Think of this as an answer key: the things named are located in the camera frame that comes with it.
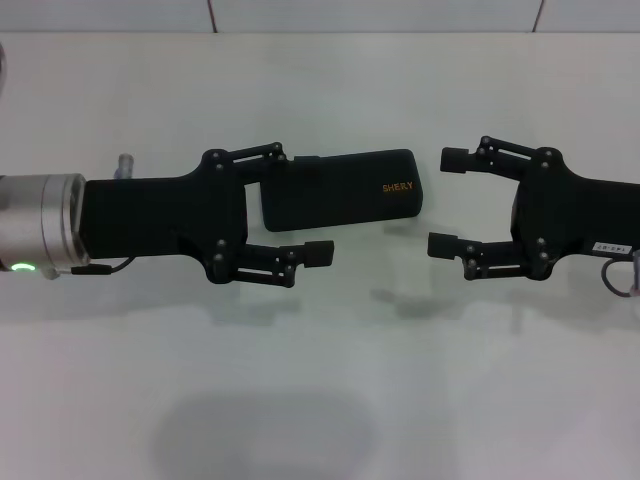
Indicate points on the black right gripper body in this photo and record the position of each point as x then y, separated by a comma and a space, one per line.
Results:
575, 215

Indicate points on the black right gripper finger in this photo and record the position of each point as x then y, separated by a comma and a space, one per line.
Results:
454, 160
442, 246

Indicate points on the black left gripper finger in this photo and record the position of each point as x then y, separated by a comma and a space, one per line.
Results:
260, 154
320, 254

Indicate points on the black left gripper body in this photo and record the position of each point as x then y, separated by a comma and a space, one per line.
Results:
160, 220

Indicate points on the black hard glasses case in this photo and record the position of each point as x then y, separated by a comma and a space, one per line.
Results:
340, 195

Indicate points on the small silver cylinder plug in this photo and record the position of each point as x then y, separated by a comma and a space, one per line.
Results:
126, 166

